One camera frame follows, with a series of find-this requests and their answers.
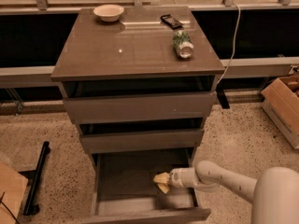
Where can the cardboard box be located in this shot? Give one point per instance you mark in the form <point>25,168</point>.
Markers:
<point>281,104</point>

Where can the white bowl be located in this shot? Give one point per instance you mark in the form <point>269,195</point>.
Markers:
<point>108,13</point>

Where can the green soda can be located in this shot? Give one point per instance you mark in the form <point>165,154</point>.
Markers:
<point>183,44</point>

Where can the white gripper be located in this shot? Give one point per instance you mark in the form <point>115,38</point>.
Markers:
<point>177,177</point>

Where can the cardboard sheet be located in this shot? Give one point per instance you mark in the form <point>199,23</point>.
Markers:
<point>12,189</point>

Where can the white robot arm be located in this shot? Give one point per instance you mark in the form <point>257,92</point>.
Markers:
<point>274,195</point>

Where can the black metal bar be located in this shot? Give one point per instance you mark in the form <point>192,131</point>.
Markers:
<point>30,208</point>

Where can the grey middle drawer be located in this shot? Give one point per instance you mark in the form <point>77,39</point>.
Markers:
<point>121,142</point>

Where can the grey open bottom drawer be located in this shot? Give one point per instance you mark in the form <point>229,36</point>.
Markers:
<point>124,191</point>

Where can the grey top drawer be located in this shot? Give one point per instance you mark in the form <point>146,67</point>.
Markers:
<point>140,107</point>

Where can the grey drawer cabinet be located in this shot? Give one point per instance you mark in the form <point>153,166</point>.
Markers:
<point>135,56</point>

